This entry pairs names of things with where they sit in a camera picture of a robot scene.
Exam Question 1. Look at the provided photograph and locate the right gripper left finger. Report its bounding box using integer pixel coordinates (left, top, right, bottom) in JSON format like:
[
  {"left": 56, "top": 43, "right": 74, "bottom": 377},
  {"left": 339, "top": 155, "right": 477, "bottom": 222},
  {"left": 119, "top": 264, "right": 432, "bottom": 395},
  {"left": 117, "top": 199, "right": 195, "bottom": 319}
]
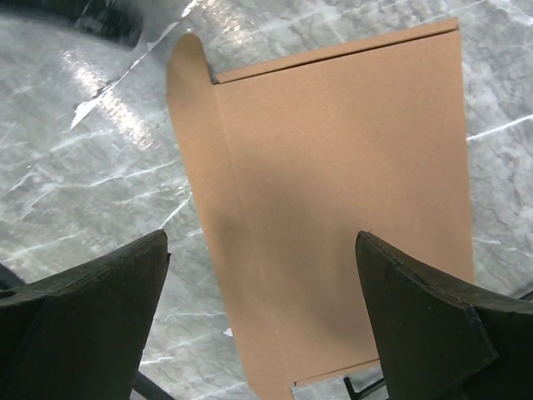
[{"left": 1, "top": 230, "right": 171, "bottom": 399}]

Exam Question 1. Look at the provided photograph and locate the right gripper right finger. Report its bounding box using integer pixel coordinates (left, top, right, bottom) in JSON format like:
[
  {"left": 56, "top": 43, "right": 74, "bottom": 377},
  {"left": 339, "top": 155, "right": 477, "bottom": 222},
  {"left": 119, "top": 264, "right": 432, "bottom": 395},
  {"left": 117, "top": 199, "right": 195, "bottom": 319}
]
[{"left": 355, "top": 231, "right": 532, "bottom": 399}]

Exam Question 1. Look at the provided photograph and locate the brown cardboard box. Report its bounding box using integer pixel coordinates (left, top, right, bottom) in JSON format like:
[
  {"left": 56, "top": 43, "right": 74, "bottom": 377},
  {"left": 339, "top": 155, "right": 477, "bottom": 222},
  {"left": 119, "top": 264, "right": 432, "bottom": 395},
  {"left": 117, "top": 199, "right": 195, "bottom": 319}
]
[{"left": 167, "top": 19, "right": 475, "bottom": 399}]

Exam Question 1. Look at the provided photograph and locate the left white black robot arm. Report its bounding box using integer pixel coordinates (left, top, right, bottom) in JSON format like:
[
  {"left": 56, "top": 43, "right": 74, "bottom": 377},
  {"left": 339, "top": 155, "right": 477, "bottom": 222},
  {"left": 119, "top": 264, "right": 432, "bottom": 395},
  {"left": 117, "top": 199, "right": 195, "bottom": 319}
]
[{"left": 1, "top": 0, "right": 144, "bottom": 48}]

